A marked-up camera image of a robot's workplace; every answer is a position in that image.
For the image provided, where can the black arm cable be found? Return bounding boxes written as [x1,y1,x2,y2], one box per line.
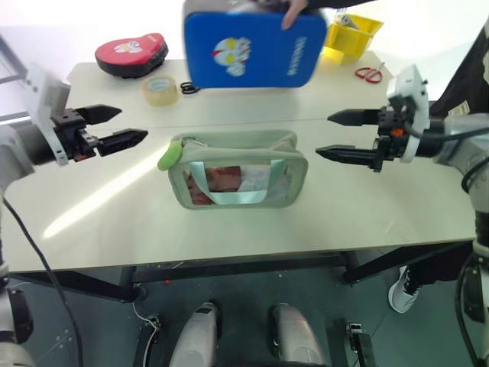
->
[2,196,85,367]
[455,250,483,367]

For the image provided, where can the red and black pad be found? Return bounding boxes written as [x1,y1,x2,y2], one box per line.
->
[94,31,170,80]

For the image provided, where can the black table frame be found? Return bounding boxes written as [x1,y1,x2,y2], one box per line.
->
[9,241,477,304]

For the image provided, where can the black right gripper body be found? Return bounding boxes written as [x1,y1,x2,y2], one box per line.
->
[371,96,416,174]

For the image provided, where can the white sneaker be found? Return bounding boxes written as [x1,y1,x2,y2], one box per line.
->
[388,265,424,315]

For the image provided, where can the green zipper pull tab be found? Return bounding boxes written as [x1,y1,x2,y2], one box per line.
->
[157,140,185,172]

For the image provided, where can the white floor cable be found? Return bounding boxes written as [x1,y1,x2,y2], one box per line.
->
[131,300,160,359]

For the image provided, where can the green transparent pouch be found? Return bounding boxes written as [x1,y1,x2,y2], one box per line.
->
[157,128,309,211]

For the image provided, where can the red handled scissors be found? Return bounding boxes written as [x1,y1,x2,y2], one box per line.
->
[354,61,386,85]

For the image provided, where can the yellow plastic bin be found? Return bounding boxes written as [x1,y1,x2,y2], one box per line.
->
[322,12,384,65]

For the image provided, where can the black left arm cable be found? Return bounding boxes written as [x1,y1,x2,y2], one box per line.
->
[2,196,85,367]

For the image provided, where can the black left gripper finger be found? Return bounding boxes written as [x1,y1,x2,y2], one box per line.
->
[96,128,149,158]
[74,104,123,125]

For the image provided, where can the clear packing tape roll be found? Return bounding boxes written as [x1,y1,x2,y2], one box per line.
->
[141,74,180,106]

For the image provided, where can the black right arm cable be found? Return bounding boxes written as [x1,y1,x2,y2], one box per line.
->
[455,250,483,367]

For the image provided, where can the raw red meat piece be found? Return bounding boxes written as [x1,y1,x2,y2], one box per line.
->
[186,165,244,204]

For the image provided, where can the person's bare hand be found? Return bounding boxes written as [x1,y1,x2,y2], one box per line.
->
[280,0,309,31]

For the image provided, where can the blue cartoon print pad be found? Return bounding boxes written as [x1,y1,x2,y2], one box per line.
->
[181,0,329,90]

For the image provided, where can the silver robot leg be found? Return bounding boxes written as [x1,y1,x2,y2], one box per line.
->
[169,301,223,367]
[268,303,326,367]

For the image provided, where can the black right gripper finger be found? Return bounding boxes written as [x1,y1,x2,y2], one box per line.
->
[327,108,384,128]
[315,145,378,172]

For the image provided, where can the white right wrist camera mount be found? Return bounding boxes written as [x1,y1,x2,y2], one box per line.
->
[387,63,431,164]

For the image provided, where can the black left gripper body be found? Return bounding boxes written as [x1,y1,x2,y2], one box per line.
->
[51,108,105,162]

